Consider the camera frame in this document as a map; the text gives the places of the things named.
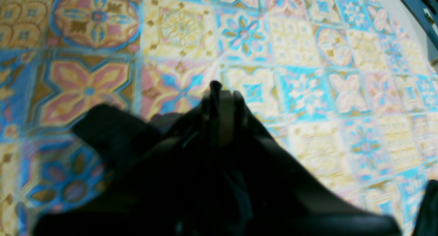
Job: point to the black t-shirt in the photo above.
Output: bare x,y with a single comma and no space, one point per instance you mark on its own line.
230,192

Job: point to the patterned tablecloth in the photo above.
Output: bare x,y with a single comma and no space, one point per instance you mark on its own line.
338,83

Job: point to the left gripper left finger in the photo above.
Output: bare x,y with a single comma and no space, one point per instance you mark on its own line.
160,186

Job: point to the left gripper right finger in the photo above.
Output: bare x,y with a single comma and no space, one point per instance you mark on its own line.
286,199

